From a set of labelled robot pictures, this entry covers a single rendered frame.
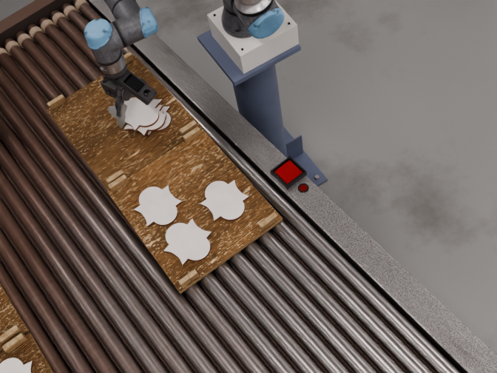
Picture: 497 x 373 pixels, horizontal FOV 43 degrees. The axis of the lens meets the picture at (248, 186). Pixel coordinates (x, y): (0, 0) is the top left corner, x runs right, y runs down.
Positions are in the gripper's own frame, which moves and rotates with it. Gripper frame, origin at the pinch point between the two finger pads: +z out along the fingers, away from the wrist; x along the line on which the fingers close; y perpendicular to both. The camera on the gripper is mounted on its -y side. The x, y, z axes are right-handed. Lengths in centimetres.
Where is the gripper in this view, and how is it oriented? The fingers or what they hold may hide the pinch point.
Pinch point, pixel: (138, 112)
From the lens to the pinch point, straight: 199.3
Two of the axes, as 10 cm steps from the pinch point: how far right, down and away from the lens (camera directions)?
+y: -8.2, -4.2, 3.8
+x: -5.5, 7.5, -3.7
